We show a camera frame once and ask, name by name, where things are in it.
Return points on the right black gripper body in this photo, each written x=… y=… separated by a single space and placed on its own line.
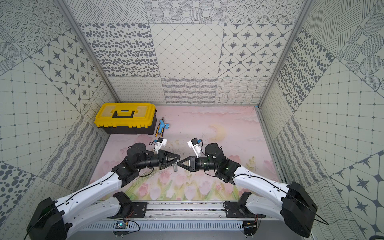
x=199 y=163

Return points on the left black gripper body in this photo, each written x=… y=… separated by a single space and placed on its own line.
x=162 y=159

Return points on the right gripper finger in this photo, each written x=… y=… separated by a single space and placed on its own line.
x=188 y=168
x=185 y=161

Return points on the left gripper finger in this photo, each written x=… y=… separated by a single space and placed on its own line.
x=170 y=164
x=172 y=157

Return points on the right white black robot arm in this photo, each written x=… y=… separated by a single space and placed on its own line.
x=288 y=203

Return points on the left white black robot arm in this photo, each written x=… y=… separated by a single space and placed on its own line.
x=59 y=219

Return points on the blue yellow hand tool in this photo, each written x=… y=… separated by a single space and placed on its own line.
x=162 y=126

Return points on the yellow black toolbox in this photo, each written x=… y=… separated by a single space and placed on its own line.
x=127 y=118

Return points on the small green circuit board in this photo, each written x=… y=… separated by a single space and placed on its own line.
x=121 y=225

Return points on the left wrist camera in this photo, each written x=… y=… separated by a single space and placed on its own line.
x=159 y=143

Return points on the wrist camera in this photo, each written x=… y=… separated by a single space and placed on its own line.
x=195 y=145
x=159 y=143

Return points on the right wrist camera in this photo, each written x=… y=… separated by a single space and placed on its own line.
x=195 y=145

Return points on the aluminium mounting rail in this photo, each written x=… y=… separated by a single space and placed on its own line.
x=186 y=210

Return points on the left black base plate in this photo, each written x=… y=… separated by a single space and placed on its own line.
x=136 y=210

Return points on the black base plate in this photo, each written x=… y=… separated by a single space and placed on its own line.
x=233 y=210
x=136 y=210

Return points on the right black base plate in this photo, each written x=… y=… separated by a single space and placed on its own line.
x=233 y=210

